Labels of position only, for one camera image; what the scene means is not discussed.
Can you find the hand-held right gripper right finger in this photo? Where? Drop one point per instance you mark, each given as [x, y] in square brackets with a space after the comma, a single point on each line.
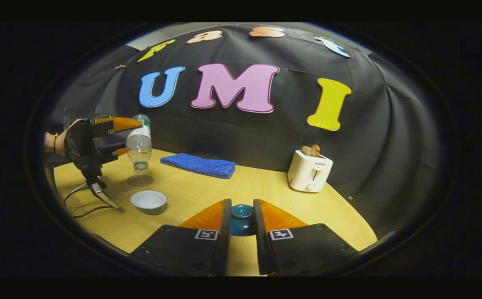
[262, 249]

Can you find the brown round coaster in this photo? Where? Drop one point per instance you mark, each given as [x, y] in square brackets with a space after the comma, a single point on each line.
[140, 180]

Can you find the toast slice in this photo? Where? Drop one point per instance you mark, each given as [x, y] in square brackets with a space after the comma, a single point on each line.
[306, 150]
[315, 150]

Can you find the white teacup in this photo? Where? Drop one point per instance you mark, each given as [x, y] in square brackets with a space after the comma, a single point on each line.
[148, 202]

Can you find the clear water bottle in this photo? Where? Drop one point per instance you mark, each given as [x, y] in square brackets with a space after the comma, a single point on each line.
[139, 145]

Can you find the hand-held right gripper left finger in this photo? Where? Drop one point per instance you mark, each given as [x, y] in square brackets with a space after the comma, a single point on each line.
[223, 249]

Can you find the blue teacup lid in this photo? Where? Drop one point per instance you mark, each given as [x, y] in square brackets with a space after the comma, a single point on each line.
[242, 224]

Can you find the white toaster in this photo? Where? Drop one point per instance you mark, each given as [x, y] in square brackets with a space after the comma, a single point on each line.
[307, 172]

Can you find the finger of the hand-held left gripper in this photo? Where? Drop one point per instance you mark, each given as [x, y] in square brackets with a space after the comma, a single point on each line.
[110, 151]
[103, 126]

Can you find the blue folded towel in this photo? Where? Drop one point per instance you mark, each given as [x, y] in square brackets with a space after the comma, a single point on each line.
[199, 165]

